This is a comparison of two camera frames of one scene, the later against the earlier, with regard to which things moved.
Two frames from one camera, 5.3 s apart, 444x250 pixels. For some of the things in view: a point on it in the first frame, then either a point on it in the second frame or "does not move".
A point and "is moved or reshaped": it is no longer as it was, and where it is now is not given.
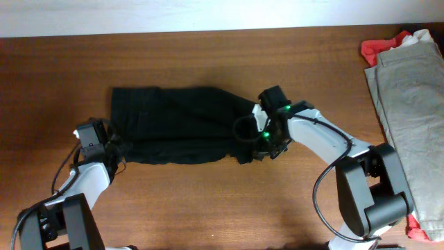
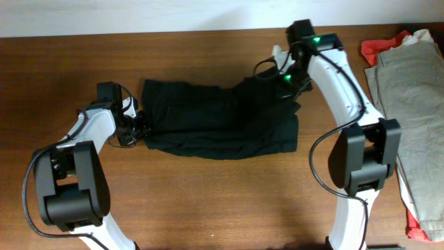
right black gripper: x=259 y=151 → x=289 y=87
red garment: x=370 y=50 does not move
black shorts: x=181 y=124 is moved or reshaped
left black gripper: x=113 y=148 → x=139 y=127
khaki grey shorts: x=407 y=89 does not move
